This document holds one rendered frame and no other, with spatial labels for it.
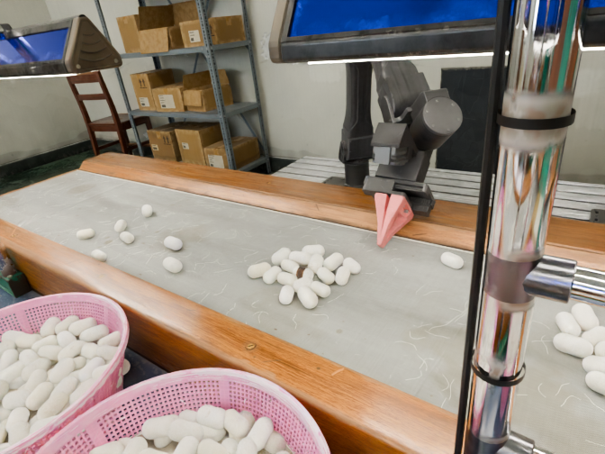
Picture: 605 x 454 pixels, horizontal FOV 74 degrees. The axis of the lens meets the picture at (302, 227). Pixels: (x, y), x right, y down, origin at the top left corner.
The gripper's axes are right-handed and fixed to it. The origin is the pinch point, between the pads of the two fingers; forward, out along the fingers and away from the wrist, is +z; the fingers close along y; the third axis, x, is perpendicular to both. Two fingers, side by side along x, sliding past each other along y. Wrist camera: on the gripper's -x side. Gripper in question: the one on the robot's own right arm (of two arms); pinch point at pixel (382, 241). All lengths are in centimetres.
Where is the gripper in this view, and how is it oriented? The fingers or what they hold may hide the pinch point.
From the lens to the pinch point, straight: 63.2
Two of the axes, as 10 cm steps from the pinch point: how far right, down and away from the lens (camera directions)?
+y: 8.1, 1.9, -5.5
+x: 4.5, 3.9, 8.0
